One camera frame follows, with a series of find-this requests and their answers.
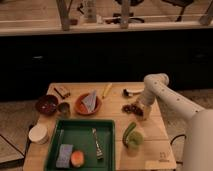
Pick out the dark purple grape bunch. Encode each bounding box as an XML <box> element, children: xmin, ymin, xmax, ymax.
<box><xmin>122</xmin><ymin>104</ymin><xmax>143</xmax><ymax>116</ymax></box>

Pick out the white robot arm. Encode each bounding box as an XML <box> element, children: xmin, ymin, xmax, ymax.
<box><xmin>138</xmin><ymin>73</ymin><xmax>213</xmax><ymax>171</ymax></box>

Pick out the green plastic cup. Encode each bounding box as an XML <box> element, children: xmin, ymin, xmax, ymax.
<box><xmin>127</xmin><ymin>131</ymin><xmax>143</xmax><ymax>148</ymax></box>

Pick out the small metal cup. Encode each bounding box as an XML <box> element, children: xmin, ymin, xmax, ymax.
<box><xmin>58</xmin><ymin>102</ymin><xmax>70</xmax><ymax>116</ymax></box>

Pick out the green cucumber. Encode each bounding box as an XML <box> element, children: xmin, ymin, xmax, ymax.
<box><xmin>122</xmin><ymin>122</ymin><xmax>136</xmax><ymax>147</ymax></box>

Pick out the wooden table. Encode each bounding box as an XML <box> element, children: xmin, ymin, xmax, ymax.
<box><xmin>23</xmin><ymin>82</ymin><xmax>176</xmax><ymax>171</ymax></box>

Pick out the yellow banana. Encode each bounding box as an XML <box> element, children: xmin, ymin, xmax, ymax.
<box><xmin>102</xmin><ymin>83</ymin><xmax>112</xmax><ymax>99</ymax></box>

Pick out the grey folded cloth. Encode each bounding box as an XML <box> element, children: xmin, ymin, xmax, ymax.
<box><xmin>82</xmin><ymin>91</ymin><xmax>97</xmax><ymax>112</ymax></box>

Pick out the metal fork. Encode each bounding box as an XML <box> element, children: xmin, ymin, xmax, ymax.
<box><xmin>92</xmin><ymin>128</ymin><xmax>103</xmax><ymax>160</ymax></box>

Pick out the orange bowl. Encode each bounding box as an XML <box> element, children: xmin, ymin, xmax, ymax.
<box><xmin>74</xmin><ymin>91</ymin><xmax>102</xmax><ymax>116</ymax></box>

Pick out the green plastic tray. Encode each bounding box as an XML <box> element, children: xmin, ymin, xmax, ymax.
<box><xmin>44</xmin><ymin>119</ymin><xmax>115</xmax><ymax>171</ymax></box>

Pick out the orange peach fruit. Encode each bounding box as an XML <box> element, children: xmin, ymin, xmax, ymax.
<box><xmin>70</xmin><ymin>150</ymin><xmax>85</xmax><ymax>167</ymax></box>

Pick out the brown wooden block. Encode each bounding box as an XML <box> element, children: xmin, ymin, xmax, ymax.
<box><xmin>54</xmin><ymin>86</ymin><xmax>70</xmax><ymax>99</ymax></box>

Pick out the blue sponge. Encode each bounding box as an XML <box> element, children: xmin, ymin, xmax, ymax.
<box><xmin>56</xmin><ymin>144</ymin><xmax>73</xmax><ymax>168</ymax></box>

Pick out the dark red bowl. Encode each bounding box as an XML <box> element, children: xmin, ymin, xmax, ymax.
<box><xmin>35</xmin><ymin>95</ymin><xmax>58</xmax><ymax>116</ymax></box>

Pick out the white handled brush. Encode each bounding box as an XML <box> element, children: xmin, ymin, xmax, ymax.
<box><xmin>123</xmin><ymin>89</ymin><xmax>143</xmax><ymax>97</ymax></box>

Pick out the black floor cable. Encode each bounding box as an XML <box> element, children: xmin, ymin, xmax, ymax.
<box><xmin>170</xmin><ymin>133</ymin><xmax>186</xmax><ymax>166</ymax></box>

